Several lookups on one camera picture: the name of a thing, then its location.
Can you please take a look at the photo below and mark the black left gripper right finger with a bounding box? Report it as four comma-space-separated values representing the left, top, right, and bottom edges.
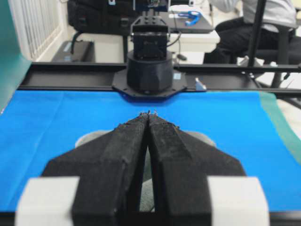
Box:
147, 112, 270, 226

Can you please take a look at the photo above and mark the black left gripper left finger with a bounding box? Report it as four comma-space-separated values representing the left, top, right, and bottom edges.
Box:
15, 113, 149, 226

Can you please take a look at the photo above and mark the large grey towel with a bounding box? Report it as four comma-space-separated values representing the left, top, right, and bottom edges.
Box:
75, 130, 216, 212

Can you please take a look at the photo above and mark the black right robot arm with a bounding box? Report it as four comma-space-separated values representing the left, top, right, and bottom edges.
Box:
112, 0, 187, 98

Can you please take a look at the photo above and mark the blue table cloth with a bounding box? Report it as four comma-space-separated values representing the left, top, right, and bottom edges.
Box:
0, 91, 301, 211

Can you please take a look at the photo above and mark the seated person in white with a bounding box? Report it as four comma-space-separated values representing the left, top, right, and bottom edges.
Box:
203, 0, 296, 64

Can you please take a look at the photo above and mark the black case on floor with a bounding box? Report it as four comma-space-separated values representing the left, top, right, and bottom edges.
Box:
51, 41, 95, 63

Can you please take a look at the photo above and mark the black office chair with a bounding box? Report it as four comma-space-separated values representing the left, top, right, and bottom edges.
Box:
235, 7, 301, 88

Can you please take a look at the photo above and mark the green backdrop sheet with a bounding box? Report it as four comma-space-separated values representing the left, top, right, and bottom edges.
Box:
0, 0, 32, 113

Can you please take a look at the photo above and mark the black backpack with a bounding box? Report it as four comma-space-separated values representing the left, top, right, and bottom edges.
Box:
67, 0, 141, 36

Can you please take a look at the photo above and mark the black vertical stand pole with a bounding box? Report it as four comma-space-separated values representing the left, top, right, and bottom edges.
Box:
247, 0, 267, 68

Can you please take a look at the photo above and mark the black aluminium frame rail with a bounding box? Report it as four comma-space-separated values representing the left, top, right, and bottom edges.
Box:
19, 63, 301, 99

